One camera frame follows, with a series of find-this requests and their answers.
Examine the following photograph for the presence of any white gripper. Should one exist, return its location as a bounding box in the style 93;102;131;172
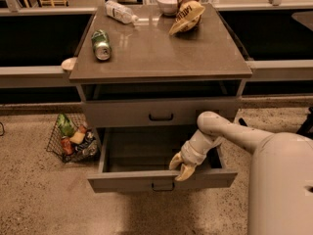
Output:
169;141;206;181

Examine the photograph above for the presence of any grey drawer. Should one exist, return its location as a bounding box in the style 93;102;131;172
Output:
82;97;239;128
88;125;237;193

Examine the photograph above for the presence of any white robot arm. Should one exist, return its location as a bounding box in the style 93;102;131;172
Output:
169;112;313;235

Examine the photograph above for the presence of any grey drawer cabinet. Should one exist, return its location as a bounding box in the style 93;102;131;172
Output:
68;3;253;129

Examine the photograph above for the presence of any blue can in basket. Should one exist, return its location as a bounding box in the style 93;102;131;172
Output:
76;131;98;158

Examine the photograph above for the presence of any yellow packet in basket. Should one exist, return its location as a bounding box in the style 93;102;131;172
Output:
69;124;87;144

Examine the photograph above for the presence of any green snack bag in basket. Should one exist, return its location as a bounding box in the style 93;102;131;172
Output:
57;114;75;137

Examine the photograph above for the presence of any green soda can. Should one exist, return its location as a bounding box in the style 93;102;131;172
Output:
91;29;112;61

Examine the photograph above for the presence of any yellow chip bag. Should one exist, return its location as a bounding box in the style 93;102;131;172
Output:
169;1;205;35

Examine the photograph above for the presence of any white bowl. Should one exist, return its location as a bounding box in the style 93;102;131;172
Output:
156;0;178;16

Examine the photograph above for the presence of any clear plastic water bottle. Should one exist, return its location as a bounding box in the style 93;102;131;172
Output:
105;1;139;24

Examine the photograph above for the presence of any black wire basket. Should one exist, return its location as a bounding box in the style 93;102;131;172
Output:
47;113;100;164

